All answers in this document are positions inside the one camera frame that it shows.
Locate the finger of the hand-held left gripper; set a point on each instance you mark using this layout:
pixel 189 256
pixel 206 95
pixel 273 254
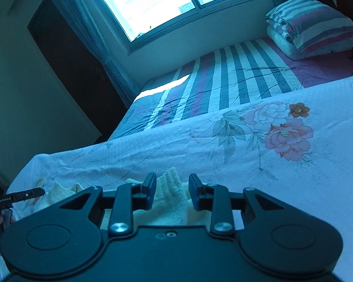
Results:
pixel 29 194

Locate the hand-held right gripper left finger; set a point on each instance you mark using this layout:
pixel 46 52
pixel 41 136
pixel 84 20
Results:
pixel 150 192

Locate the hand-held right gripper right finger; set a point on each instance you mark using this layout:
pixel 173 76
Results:
pixel 195 195

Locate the cream knit sweater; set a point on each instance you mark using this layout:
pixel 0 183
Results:
pixel 170 194

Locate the floral bed sheet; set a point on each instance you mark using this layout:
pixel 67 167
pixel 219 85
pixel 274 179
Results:
pixel 282 182

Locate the striped bed sheet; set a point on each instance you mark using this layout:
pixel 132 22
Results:
pixel 238 73

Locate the dark wooden door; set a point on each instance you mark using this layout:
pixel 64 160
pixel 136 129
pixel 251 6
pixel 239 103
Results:
pixel 73 70

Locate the window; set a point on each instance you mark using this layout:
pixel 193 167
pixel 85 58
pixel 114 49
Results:
pixel 153 3

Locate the striped pillows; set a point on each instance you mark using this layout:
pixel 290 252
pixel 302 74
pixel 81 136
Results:
pixel 314 26

